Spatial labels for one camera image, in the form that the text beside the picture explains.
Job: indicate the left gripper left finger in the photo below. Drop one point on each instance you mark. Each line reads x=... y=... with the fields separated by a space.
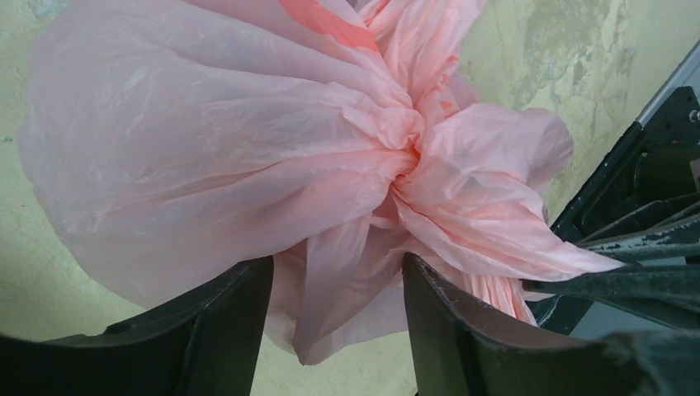
x=204 y=342

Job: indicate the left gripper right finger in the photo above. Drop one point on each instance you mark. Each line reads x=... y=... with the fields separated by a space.
x=463 y=346

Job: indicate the pink plastic bag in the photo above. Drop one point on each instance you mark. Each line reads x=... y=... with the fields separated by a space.
x=167 y=141

